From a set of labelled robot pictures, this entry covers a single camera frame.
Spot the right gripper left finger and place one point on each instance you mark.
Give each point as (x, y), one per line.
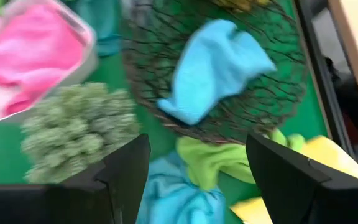
(57, 205)

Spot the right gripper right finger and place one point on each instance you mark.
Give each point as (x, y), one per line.
(306, 202)

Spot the blue microfiber towel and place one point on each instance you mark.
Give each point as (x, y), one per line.
(213, 71)
(179, 199)

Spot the pink microfiber towel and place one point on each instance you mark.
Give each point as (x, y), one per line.
(26, 56)

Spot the pale green succulent plant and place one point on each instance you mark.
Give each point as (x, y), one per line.
(73, 130)

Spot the white plastic bin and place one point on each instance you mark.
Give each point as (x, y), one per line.
(84, 67)

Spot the dark round wicker basket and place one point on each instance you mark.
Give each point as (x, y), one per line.
(148, 77)

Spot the black table frame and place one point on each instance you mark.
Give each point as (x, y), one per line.
(319, 68)

